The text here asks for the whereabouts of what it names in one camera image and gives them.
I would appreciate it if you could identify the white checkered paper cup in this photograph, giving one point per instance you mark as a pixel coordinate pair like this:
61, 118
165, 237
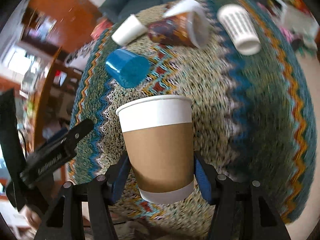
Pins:
239, 26

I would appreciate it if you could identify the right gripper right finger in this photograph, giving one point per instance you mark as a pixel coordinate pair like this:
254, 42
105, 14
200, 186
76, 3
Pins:
260, 219

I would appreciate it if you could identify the red-brown wooden cabinet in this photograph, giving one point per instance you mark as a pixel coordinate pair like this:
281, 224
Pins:
75, 21

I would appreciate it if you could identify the small white paper cup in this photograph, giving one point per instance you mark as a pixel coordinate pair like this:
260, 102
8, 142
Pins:
128, 31

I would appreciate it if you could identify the colourful knitted zigzag table cloth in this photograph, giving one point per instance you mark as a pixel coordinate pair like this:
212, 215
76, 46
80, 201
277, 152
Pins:
252, 116

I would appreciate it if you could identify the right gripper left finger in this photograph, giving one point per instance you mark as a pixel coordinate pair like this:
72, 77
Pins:
64, 219

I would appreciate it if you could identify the wooden chair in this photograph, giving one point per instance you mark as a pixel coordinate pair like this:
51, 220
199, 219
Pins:
42, 94

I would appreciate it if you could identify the white low side table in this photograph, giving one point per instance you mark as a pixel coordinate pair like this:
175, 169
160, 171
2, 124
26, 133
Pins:
295, 16

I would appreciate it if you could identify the blue translucent plastic cup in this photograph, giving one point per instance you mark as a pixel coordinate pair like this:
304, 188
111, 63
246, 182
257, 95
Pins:
127, 68

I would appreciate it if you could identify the brown sleeved paper cup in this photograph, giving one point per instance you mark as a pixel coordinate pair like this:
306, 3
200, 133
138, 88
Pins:
158, 135

